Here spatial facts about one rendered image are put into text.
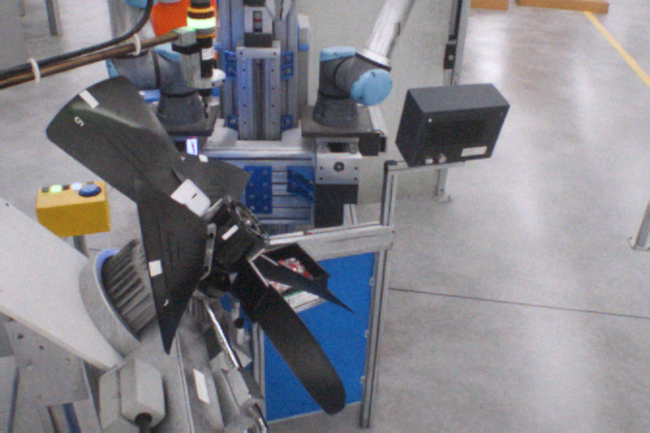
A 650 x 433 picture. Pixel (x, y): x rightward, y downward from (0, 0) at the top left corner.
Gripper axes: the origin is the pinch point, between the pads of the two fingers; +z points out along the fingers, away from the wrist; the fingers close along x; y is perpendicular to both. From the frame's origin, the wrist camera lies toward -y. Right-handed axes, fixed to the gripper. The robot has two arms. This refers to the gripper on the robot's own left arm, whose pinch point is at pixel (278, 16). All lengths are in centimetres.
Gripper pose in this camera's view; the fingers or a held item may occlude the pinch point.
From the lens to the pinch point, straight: 161.9
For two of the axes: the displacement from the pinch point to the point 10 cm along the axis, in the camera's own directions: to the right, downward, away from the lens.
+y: -3.0, -4.8, 8.3
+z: -0.3, 8.7, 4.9
